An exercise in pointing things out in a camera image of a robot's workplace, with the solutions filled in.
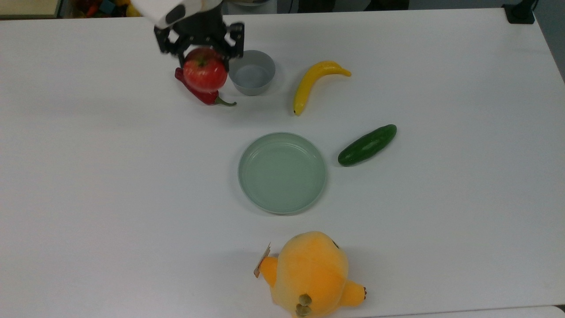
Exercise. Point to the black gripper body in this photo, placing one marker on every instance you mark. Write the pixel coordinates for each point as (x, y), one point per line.
(205, 31)

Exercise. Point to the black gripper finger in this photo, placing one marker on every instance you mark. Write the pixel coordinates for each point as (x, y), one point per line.
(237, 42)
(167, 42)

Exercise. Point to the red apple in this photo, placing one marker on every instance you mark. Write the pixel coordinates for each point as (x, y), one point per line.
(205, 73)

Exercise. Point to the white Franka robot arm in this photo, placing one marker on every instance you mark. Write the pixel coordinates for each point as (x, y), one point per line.
(154, 9)

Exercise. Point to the grey bowl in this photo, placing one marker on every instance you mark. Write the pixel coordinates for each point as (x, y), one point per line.
(252, 84)

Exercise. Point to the red chili pepper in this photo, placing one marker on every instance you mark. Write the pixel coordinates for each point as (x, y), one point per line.
(205, 97)

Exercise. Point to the pile of colourful toys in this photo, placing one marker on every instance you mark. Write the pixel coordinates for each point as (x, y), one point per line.
(101, 8)

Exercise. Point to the yellow banana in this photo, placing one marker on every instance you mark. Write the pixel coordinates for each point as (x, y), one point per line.
(306, 84)

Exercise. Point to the pale green plate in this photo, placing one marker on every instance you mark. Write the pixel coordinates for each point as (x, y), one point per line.
(282, 173)

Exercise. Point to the beige board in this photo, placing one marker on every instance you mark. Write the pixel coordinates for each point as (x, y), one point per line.
(26, 6)

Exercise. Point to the green cucumber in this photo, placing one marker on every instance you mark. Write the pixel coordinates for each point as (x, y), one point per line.
(367, 145)

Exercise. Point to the orange hamster plush toy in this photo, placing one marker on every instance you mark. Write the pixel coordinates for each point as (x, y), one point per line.
(309, 274)

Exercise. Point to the black camera stand pole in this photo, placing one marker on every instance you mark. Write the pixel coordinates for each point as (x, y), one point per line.
(518, 15)

